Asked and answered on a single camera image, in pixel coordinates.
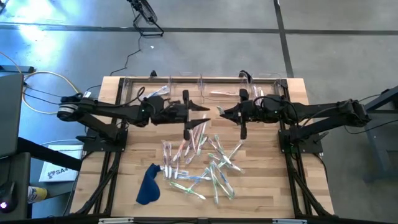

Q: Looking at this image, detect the grey desk frame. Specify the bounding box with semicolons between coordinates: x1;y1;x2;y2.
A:
343;85;398;184

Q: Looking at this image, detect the black floor fan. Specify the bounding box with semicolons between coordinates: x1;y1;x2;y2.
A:
126;0;165;37

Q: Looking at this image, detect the white printed box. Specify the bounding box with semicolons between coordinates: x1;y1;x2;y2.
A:
39;144;84;184

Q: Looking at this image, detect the grey monitor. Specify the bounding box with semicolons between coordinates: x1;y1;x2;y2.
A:
0;72;25;158

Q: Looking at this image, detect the clear plastic bin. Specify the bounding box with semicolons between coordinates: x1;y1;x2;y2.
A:
247;73;285;103
200;74;249;108
123;76;172;116
169;75;203;116

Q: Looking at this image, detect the black desk bar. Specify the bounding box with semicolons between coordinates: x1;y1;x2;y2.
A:
17;136;84;172

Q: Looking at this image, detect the silver bracket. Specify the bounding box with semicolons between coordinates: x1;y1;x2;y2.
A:
98;217;134;224
272;218;308;224

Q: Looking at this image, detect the yellow cable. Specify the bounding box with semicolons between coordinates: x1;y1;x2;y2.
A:
0;51;84;114

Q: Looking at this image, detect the black table frame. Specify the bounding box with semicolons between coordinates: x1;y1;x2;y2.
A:
73;77;335;218

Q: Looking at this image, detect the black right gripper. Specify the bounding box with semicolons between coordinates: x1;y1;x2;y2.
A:
220;89;267;140

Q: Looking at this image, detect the yellow white can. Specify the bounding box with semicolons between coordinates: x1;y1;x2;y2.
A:
27;185;49;205

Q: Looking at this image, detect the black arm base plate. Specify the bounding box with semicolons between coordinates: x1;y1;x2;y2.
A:
82;129;129;153
278;129;325;154

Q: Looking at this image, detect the dark blue cloth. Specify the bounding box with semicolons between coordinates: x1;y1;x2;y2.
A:
136;162;162;206

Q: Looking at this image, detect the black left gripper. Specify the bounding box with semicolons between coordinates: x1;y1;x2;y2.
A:
167;90;211;141

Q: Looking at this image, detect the black computer mouse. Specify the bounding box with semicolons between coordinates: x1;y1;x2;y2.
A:
0;181;17;215

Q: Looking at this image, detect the black floor cable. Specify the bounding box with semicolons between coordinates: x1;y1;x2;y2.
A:
109;34;143;77

